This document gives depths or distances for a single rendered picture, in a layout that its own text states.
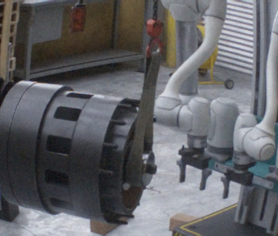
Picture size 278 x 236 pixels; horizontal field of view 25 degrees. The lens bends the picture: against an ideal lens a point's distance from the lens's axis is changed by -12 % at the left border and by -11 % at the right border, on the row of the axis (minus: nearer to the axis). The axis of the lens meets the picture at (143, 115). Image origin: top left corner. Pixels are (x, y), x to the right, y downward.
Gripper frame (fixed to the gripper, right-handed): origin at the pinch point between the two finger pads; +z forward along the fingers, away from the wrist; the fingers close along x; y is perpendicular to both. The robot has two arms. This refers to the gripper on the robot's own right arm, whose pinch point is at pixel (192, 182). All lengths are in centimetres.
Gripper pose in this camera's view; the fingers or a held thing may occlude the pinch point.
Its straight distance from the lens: 301.0
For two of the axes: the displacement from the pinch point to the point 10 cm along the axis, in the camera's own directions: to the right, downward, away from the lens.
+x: -6.6, -2.3, 7.1
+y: 7.5, -1.4, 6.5
